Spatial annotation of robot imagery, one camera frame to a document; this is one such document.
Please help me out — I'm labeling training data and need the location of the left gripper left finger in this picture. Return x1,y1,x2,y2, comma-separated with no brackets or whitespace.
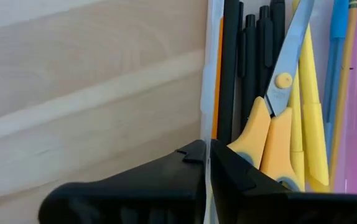
38,139,206,224

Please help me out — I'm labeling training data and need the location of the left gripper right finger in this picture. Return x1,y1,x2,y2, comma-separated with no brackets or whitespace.
211,139,357,224

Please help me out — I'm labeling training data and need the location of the black click pen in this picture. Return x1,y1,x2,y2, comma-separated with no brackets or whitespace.
256,4,275,99
270,0,287,62
236,13,258,133

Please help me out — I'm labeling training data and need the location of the orange pencil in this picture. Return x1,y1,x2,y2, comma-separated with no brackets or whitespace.
211,16,225,140

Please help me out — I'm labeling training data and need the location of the yellow pencil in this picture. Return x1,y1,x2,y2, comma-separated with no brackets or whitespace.
328,0,357,185

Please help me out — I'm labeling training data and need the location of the clear plastic supply box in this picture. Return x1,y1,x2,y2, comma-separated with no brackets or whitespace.
199,0,357,224

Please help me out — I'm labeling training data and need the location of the black marker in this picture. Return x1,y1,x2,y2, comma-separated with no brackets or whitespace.
217,0,244,146

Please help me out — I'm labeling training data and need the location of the blue pen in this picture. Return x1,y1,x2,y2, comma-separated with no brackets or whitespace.
322,0,351,164

